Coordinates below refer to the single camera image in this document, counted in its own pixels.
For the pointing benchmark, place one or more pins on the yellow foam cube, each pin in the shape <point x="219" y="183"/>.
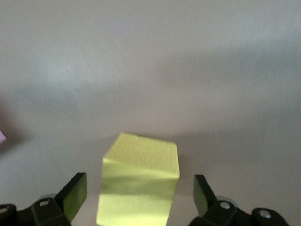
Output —
<point x="138" y="179"/>

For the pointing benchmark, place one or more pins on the pink foam cube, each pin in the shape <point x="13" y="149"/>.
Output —
<point x="2" y="136"/>

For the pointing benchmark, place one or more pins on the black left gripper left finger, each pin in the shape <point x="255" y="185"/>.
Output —
<point x="47" y="212"/>

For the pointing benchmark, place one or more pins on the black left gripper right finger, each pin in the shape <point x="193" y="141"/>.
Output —
<point x="223" y="214"/>

